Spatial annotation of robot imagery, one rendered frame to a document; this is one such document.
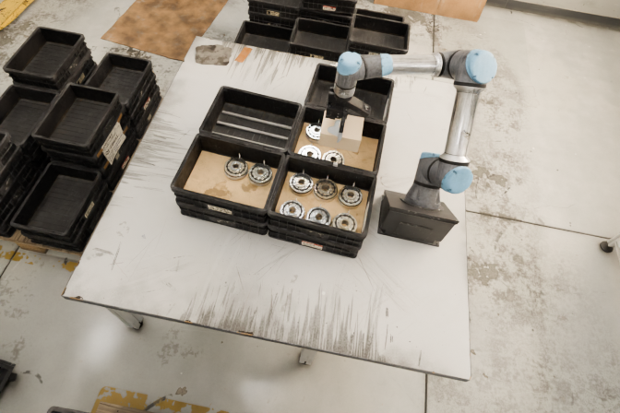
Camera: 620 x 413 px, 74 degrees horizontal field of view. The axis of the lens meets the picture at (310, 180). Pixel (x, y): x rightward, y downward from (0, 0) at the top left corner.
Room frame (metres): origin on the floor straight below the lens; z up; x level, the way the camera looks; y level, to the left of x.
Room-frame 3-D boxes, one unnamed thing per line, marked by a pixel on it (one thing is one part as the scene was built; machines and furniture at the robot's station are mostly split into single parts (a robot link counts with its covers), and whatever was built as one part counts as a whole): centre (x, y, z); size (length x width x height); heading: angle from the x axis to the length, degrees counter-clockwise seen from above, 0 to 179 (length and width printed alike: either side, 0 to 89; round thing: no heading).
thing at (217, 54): (1.84, 0.66, 0.71); 0.22 x 0.19 x 0.01; 87
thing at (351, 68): (1.08, -0.08, 1.40); 0.09 x 0.08 x 0.11; 115
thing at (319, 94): (1.47, -0.13, 0.87); 0.40 x 0.30 x 0.11; 84
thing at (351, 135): (1.08, -0.09, 1.08); 0.16 x 0.12 x 0.07; 87
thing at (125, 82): (1.76, 1.27, 0.31); 0.40 x 0.30 x 0.34; 177
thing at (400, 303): (1.14, 0.05, 0.35); 1.60 x 1.60 x 0.70; 87
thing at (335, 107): (1.08, -0.07, 1.24); 0.09 x 0.08 x 0.12; 87
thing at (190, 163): (0.92, 0.33, 0.87); 0.40 x 0.30 x 0.11; 84
